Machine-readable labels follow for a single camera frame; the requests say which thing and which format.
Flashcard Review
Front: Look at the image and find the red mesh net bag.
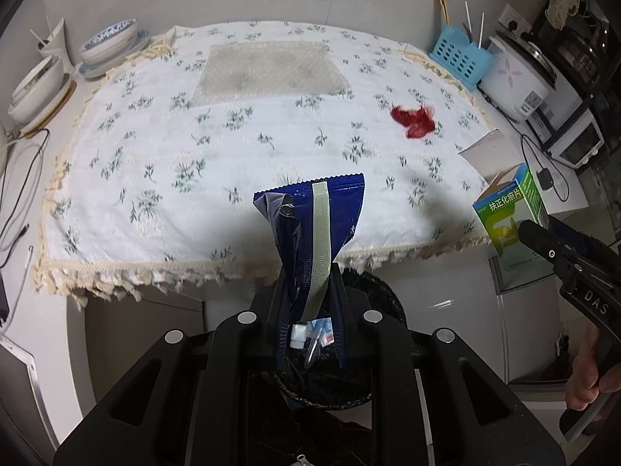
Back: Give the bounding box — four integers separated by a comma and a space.
390, 103, 436, 139

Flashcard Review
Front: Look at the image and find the bubble wrap sheet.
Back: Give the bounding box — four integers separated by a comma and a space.
194, 41, 355, 106

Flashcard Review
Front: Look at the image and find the blue patterned bowls stack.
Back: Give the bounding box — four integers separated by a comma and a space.
78, 29, 150, 80

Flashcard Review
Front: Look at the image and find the black metal shelf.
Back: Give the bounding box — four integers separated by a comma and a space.
524, 0, 621, 108

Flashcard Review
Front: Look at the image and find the green and white carton box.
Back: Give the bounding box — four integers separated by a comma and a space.
458, 129, 549, 259

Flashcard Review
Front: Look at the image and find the glass pot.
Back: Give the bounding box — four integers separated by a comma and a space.
558, 24, 613, 77

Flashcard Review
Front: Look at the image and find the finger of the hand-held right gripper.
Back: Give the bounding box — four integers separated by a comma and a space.
548, 214, 621, 273
518, 219, 578, 277

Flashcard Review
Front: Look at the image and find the blue patterned bowl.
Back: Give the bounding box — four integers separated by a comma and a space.
78, 18, 139, 66

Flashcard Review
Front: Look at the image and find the black trash bin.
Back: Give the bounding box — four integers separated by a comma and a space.
259, 269, 406, 411

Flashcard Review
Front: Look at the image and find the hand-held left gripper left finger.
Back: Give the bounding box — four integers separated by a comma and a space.
53, 272, 292, 466

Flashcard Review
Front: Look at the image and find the black cable with adapter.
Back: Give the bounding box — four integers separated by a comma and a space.
521, 133, 572, 202

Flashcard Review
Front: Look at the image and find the blue foil snack wrapper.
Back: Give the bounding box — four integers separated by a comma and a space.
253, 172, 366, 370

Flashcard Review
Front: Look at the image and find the white ceramic bowl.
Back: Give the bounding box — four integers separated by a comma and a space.
7, 56, 73, 126

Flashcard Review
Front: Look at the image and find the white rice cooker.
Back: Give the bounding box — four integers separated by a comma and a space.
478, 34, 556, 123

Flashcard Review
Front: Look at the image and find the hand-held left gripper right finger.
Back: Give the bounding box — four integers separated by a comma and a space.
330, 262, 566, 466

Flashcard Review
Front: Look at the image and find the blue plastic basket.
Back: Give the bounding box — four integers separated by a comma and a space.
429, 24, 496, 92

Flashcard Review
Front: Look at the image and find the white utensil holder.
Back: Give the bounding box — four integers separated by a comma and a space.
30, 16, 75, 71

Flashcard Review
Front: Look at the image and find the white toaster oven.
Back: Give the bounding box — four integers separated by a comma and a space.
526, 87, 605, 170

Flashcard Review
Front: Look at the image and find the white floral tablecloth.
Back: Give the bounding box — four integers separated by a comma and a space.
31, 20, 496, 311

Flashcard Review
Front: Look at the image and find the white wall socket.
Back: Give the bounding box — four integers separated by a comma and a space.
499, 4, 533, 36

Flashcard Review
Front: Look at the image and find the person's right hand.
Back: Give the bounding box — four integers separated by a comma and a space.
565, 323, 621, 413

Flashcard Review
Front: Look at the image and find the crumpled white wrapper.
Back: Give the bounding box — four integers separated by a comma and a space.
290, 318, 337, 367

